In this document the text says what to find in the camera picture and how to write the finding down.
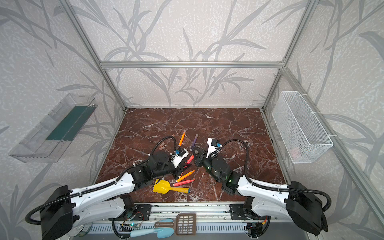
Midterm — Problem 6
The pink marker pen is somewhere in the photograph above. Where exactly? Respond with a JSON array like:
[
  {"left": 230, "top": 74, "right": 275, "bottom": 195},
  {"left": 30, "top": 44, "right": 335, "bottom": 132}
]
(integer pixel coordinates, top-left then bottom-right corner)
[{"left": 186, "top": 155, "right": 194, "bottom": 164}]

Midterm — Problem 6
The orange marker pen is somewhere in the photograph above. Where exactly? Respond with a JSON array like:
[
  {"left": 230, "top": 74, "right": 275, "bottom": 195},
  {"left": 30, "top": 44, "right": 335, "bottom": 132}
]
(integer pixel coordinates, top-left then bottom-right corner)
[
  {"left": 178, "top": 130, "right": 187, "bottom": 147},
  {"left": 176, "top": 170, "right": 195, "bottom": 183}
]

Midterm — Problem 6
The purple marker pen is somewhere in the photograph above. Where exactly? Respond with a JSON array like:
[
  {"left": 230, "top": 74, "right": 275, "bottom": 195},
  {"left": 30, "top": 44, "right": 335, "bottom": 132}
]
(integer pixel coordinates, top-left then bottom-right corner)
[{"left": 191, "top": 134, "right": 199, "bottom": 149}]

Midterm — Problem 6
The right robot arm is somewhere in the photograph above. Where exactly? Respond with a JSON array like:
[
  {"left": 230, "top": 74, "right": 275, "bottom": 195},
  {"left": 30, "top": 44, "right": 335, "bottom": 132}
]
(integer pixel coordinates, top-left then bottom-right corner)
[{"left": 192, "top": 147, "right": 332, "bottom": 236}]

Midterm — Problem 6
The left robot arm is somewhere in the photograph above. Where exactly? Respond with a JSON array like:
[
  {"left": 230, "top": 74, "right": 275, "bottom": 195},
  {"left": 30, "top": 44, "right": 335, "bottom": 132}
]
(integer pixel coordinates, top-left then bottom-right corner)
[{"left": 25, "top": 149, "right": 189, "bottom": 240}]

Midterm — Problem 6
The red marker pen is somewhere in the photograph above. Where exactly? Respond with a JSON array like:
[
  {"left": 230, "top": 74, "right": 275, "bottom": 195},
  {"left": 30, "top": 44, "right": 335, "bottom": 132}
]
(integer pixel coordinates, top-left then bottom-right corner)
[{"left": 174, "top": 180, "right": 195, "bottom": 187}]

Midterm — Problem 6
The yellow toy shovel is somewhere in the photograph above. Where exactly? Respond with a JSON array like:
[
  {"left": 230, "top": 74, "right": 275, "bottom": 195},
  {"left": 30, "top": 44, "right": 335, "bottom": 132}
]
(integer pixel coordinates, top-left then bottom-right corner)
[{"left": 153, "top": 180, "right": 190, "bottom": 194}]

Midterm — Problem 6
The small circuit board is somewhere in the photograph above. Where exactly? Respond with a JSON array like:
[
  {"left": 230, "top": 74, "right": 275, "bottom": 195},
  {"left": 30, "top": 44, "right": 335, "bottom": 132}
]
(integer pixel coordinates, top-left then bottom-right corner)
[{"left": 119, "top": 222, "right": 141, "bottom": 232}]

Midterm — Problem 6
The light blue spatula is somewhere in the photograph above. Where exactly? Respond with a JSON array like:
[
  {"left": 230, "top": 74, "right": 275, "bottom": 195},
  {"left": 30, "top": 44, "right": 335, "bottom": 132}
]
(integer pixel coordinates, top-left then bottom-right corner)
[{"left": 130, "top": 219, "right": 176, "bottom": 239}]

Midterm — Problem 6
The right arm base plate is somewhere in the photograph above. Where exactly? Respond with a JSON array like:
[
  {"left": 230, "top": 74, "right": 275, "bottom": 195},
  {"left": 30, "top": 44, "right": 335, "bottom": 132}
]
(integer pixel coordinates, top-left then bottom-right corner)
[{"left": 229, "top": 203, "right": 257, "bottom": 220}]

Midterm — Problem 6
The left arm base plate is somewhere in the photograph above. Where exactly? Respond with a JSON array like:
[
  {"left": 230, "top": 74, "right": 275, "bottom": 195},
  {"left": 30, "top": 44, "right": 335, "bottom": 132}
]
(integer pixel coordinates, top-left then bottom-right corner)
[{"left": 119, "top": 204, "right": 152, "bottom": 221}]

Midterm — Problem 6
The aluminium front rail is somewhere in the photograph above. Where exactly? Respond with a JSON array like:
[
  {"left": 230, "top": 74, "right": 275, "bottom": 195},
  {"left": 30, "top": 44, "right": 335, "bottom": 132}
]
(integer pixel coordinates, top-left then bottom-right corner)
[{"left": 59, "top": 201, "right": 316, "bottom": 235}]

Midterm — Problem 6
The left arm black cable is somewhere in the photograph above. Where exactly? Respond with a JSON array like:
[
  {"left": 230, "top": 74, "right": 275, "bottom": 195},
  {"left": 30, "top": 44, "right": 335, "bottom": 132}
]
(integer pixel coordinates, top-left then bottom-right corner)
[{"left": 24, "top": 135, "right": 178, "bottom": 226}]

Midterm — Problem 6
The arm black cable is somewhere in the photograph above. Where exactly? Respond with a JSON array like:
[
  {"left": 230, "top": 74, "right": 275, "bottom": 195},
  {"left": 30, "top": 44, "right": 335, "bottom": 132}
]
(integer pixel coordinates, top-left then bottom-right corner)
[
  {"left": 24, "top": 135, "right": 178, "bottom": 226},
  {"left": 218, "top": 139, "right": 332, "bottom": 213}
]

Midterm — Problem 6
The white wire basket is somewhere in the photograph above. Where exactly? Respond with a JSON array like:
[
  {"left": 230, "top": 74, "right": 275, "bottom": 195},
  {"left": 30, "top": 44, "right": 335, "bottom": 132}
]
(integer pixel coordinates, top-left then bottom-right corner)
[{"left": 272, "top": 91, "right": 334, "bottom": 164}]

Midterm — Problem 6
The clear plastic wall tray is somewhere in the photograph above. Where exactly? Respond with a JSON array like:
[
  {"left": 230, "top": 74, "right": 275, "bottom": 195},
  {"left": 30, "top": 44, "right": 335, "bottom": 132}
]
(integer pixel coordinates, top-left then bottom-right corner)
[{"left": 9, "top": 94, "right": 98, "bottom": 163}]

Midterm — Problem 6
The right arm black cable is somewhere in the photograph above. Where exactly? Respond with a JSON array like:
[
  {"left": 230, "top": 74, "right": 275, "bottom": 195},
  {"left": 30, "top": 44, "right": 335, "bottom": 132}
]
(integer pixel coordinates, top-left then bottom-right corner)
[{"left": 218, "top": 139, "right": 332, "bottom": 213}]

